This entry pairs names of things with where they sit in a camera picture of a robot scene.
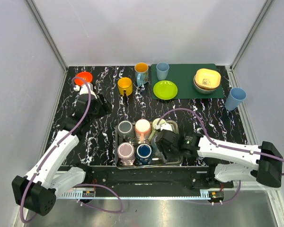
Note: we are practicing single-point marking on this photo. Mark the light blue cup on mat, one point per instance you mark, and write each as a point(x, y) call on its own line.
point(162, 70)

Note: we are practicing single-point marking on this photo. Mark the silver metal tray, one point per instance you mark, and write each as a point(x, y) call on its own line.
point(155, 162)

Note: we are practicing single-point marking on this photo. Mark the mauve pink mug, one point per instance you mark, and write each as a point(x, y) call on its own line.
point(126, 153)

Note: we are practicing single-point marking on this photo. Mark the orange red bowl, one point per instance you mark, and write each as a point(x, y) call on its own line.
point(87, 76)

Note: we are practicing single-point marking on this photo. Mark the light blue patterned mug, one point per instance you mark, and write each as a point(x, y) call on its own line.
point(141, 73)

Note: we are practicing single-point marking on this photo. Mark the dark grey mug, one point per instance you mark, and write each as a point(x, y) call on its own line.
point(126, 129)

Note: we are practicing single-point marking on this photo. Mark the right aluminium frame post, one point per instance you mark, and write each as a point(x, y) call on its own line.
point(258, 21)

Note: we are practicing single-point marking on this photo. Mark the light blue cup right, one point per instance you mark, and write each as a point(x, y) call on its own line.
point(236, 96)

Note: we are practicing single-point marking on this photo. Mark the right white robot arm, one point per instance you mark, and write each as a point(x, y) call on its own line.
point(246, 162)

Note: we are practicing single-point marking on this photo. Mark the aluminium frame post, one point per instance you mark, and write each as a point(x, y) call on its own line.
point(258, 21)
point(38, 18)

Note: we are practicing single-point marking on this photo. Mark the light green mug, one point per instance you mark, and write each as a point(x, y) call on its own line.
point(153, 131)

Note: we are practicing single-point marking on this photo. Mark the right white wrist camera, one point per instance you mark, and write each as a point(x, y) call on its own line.
point(162, 125)

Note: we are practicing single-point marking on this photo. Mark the blue grey mug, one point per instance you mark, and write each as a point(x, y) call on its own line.
point(155, 151)

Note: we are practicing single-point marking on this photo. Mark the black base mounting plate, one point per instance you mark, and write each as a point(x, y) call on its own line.
point(154, 181)

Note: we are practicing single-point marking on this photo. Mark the yellow ribbed mug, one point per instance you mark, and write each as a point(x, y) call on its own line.
point(125, 86)

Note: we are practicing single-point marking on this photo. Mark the lime green plate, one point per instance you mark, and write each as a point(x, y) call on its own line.
point(165, 90)

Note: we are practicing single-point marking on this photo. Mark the left aluminium frame post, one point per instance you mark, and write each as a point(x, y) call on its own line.
point(38, 18)

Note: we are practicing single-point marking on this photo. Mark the pink orange mug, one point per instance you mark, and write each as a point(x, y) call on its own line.
point(142, 130)

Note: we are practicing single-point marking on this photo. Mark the front aluminium rail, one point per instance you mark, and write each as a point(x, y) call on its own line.
point(85, 183)

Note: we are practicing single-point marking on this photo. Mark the dark green mat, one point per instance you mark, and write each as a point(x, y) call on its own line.
point(182, 75)

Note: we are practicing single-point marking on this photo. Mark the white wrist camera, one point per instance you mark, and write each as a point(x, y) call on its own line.
point(83, 91)
point(162, 125)

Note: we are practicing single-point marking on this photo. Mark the yellow square bowl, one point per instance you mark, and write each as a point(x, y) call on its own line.
point(207, 79)

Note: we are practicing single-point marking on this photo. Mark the navy blue mug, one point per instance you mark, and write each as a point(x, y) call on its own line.
point(144, 154)

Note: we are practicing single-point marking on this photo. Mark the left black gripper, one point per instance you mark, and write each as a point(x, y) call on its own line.
point(100, 104)

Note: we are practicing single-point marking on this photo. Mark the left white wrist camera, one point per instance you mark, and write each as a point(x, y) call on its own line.
point(83, 91)

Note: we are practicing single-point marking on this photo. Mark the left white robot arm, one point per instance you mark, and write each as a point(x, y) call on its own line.
point(54, 160)

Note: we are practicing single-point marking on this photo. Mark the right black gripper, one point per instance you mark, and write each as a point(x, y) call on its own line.
point(167, 156)

